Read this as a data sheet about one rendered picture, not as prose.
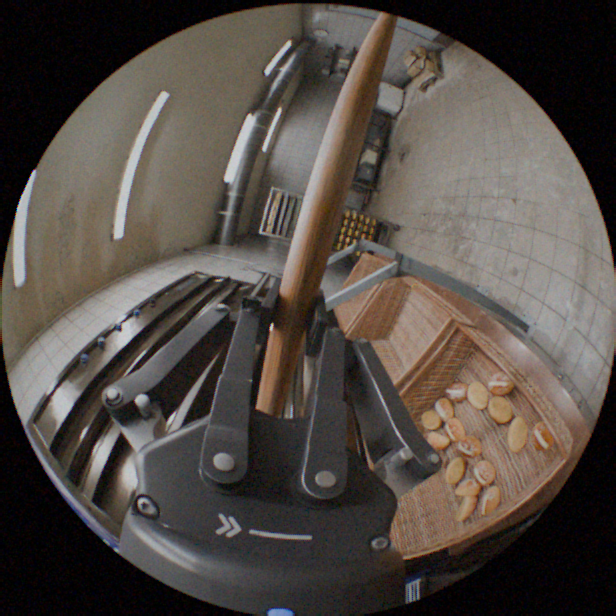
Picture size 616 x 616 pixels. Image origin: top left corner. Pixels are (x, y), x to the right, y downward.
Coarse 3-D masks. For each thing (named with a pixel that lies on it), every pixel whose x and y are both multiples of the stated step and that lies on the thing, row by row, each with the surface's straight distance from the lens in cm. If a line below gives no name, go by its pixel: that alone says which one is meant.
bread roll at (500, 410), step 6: (498, 396) 66; (492, 402) 64; (498, 402) 64; (504, 402) 64; (492, 408) 63; (498, 408) 63; (504, 408) 63; (510, 408) 63; (492, 414) 63; (498, 414) 62; (504, 414) 62; (510, 414) 62; (498, 420) 62; (504, 420) 62
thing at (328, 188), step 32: (384, 32) 34; (384, 64) 26; (352, 96) 19; (352, 128) 17; (320, 160) 16; (352, 160) 16; (320, 192) 15; (320, 224) 15; (288, 256) 16; (320, 256) 15; (288, 288) 16; (288, 320) 16; (288, 352) 18; (288, 384) 21
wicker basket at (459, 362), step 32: (448, 352) 69; (480, 352) 75; (416, 384) 70; (448, 384) 80; (416, 416) 85; (480, 416) 72; (512, 416) 67; (544, 416) 48; (448, 448) 81; (512, 480) 69; (544, 480) 49; (416, 512) 71; (448, 512) 76; (416, 544) 70; (448, 544) 56
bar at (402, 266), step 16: (336, 256) 102; (400, 256) 57; (384, 272) 57; (400, 272) 60; (416, 272) 60; (432, 272) 63; (352, 288) 56; (368, 288) 57; (448, 288) 68; (464, 288) 72; (480, 288) 158; (336, 304) 57; (480, 304) 81; (496, 304) 89; (512, 320) 106; (528, 320) 131; (528, 336) 129; (304, 352) 42; (288, 400) 31; (288, 416) 29
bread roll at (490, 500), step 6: (486, 492) 68; (492, 492) 67; (498, 492) 68; (486, 498) 67; (492, 498) 67; (498, 498) 68; (480, 504) 69; (486, 504) 67; (492, 504) 68; (480, 510) 69; (486, 510) 68; (492, 510) 70
